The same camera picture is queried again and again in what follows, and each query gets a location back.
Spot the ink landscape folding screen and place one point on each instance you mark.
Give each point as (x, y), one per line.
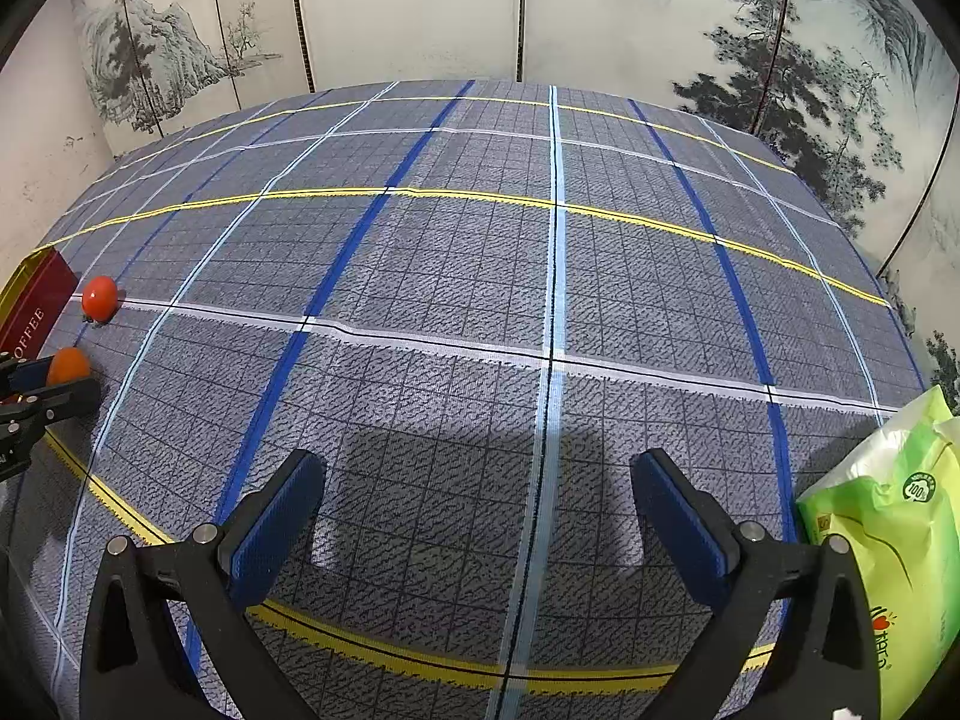
(412, 0)

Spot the orange mandarin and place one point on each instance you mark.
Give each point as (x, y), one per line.
(69, 365)

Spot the red and gold tin box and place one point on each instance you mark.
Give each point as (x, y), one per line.
(37, 300)

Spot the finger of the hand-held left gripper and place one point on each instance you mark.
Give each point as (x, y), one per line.
(30, 373)
(64, 401)

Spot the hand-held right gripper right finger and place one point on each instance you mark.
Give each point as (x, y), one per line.
(686, 532)

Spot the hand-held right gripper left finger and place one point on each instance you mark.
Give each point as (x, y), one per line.
(274, 532)

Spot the blue plaid tablecloth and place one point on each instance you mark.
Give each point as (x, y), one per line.
(465, 315)

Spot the green wet wipes packet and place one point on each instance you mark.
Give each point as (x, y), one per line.
(892, 540)

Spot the red tomato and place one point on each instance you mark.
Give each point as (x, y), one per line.
(100, 296)

